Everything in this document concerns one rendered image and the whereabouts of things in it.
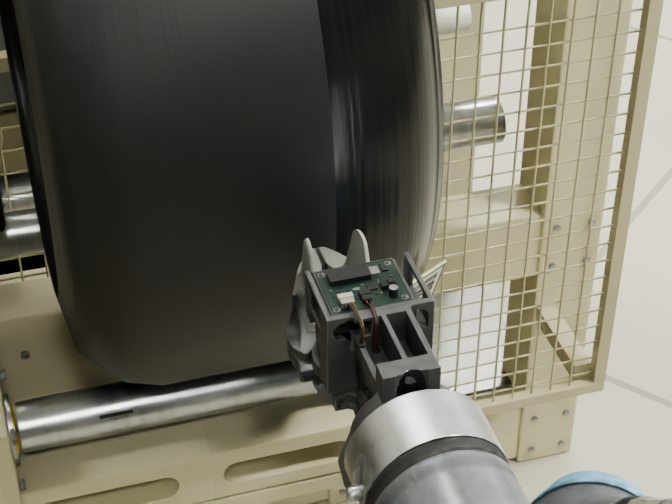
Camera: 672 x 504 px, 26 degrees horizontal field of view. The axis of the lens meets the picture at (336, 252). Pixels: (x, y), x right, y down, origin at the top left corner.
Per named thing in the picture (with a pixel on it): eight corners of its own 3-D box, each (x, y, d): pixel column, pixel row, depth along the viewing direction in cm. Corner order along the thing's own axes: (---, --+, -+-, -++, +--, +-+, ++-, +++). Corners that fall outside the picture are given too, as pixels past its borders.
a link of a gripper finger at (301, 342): (337, 284, 101) (375, 364, 95) (337, 303, 102) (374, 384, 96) (272, 296, 100) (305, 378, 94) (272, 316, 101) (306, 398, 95)
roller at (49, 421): (10, 461, 124) (0, 410, 123) (8, 449, 128) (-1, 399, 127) (400, 381, 131) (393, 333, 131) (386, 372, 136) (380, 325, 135)
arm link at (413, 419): (504, 527, 89) (352, 562, 86) (476, 470, 92) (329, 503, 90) (515, 421, 83) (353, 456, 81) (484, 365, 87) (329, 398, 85)
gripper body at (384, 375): (409, 244, 95) (475, 363, 86) (406, 343, 100) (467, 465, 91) (296, 265, 93) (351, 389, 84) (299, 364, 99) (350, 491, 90)
